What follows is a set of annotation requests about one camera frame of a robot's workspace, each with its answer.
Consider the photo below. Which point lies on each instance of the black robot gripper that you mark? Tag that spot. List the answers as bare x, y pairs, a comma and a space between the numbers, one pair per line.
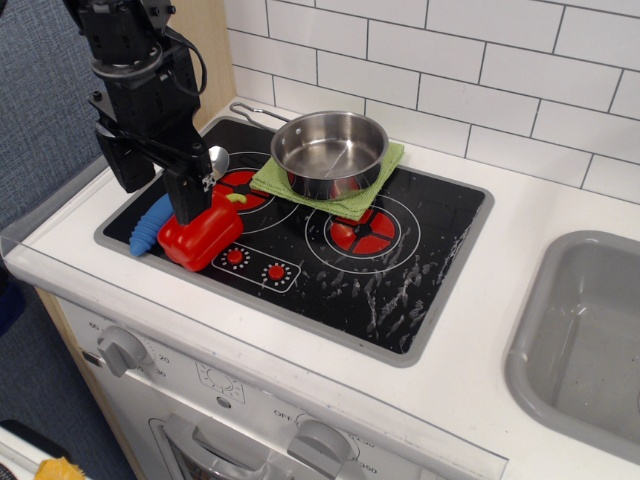
146, 120

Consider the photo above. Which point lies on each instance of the red toy bell pepper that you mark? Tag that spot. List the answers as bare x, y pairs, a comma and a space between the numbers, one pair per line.
195, 245

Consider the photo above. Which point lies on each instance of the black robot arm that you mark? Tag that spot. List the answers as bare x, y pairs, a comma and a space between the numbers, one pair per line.
133, 32

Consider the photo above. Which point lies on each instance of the small steel pot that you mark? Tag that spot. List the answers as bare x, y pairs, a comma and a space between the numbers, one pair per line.
328, 155

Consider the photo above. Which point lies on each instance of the grey left oven knob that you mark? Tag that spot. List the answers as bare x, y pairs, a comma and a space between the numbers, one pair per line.
120, 350

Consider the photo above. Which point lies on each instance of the grey oven knob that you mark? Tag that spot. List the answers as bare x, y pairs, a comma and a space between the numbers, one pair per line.
320, 447
120, 350

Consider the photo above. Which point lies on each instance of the black toy stovetop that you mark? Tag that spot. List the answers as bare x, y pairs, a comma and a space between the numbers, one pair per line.
377, 285

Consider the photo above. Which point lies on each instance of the white toy oven door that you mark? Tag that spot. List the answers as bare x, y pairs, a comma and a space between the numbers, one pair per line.
214, 450

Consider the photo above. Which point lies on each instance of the yellow object at corner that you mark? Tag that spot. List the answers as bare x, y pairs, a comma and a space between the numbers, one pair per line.
59, 469

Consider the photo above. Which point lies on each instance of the grey right oven knob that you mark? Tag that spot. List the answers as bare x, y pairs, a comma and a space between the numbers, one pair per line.
320, 447

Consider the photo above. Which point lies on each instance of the grey toy sink basin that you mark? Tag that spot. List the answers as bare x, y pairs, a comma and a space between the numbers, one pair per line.
573, 365

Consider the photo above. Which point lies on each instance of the blue handled metal spoon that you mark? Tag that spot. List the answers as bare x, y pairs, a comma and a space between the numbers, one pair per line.
144, 234

